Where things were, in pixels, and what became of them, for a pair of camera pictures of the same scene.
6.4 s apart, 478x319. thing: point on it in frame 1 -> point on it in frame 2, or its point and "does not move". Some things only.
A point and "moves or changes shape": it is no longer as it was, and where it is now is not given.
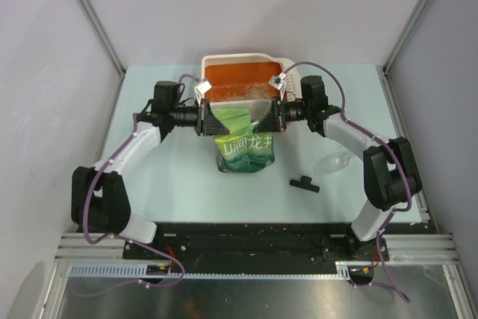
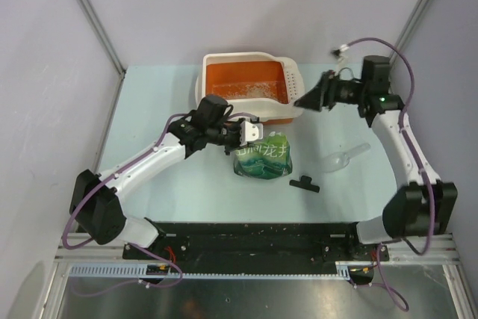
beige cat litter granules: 246,92 does not move
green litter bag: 241,150 moves or changes shape
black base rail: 224,246 does not move
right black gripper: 273,122 -> 322,95
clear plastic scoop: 334,162 does not move
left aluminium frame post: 92,14 does not move
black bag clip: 305,182 does not move
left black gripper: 208,125 -> 235,146
